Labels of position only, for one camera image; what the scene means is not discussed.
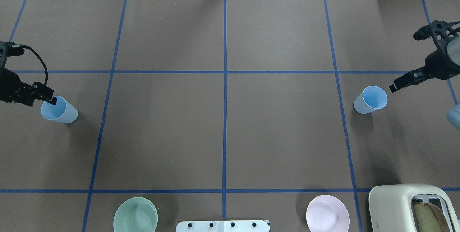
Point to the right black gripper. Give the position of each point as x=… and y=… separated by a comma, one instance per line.
x=437, y=66

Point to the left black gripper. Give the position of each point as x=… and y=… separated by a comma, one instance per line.
x=9, y=85

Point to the light blue cup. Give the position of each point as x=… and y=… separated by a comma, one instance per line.
x=371, y=99
x=62, y=111

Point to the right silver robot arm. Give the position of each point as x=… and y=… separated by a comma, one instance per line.
x=452, y=51

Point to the cream white toaster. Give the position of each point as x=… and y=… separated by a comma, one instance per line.
x=411, y=207

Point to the brown toast slice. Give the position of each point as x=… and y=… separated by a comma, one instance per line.
x=430, y=218

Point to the green plastic bowl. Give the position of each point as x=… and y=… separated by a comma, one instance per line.
x=136, y=214

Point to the pink plastic bowl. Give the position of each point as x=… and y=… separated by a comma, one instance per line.
x=326, y=213

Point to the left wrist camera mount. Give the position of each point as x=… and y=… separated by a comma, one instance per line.
x=9, y=49

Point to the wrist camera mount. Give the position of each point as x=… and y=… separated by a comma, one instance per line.
x=9, y=49
x=441, y=32

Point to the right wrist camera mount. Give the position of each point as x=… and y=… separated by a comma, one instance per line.
x=441, y=32

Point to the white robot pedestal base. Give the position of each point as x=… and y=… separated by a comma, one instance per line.
x=224, y=226

